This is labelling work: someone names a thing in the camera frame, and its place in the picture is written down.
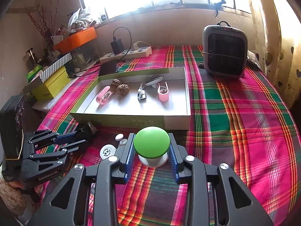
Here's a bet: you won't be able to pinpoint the black bear-shaped holder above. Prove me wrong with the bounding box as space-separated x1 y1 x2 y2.
144 75 164 88

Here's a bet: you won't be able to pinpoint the red flower branches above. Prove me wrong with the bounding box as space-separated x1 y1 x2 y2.
27 3 55 50

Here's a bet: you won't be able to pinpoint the window handle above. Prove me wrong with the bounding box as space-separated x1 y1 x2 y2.
215 0 228 17

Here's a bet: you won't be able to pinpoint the white plastic bag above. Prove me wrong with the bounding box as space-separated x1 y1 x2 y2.
67 7 91 29

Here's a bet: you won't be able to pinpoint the heart-patterned curtain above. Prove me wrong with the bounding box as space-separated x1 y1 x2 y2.
249 0 301 107

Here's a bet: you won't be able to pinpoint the yellow box with striped lid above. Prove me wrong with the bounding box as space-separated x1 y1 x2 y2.
28 53 72 100

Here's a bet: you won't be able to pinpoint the small pink clip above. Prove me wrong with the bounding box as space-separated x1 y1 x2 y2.
96 86 114 105

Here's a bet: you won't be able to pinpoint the orange storage box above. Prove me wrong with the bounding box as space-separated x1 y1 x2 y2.
53 26 97 52

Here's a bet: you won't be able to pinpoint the green packet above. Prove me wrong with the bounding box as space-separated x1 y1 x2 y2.
26 66 44 81

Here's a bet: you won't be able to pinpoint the black cylinder with clip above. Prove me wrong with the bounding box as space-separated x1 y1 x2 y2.
75 122 98 144

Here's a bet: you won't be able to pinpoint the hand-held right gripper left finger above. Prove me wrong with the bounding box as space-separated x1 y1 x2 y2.
28 133 136 226

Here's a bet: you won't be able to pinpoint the green mushroom-shaped button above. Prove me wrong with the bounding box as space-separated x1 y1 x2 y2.
133 126 171 168

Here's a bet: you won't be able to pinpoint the dark phone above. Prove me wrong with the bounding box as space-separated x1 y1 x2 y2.
98 60 118 76

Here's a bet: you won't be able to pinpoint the white power strip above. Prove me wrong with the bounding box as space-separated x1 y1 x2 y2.
99 46 153 64

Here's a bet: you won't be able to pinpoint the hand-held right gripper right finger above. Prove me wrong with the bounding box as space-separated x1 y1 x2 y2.
168 134 274 226

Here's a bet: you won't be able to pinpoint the person's left forearm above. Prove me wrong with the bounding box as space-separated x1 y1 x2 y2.
0 176 34 220

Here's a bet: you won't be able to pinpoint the black charger with cable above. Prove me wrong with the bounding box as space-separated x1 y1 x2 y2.
110 26 132 57

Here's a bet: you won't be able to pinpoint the green and white cardboard box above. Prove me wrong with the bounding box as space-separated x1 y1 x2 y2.
70 67 192 131

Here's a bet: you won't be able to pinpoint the grey space heater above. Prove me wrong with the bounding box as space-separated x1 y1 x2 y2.
202 21 249 79

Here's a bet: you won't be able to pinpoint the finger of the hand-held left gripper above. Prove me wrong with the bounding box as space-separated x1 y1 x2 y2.
27 129 82 149
25 139 89 170

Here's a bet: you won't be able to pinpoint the plaid tablecloth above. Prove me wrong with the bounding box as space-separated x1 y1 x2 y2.
35 44 301 226

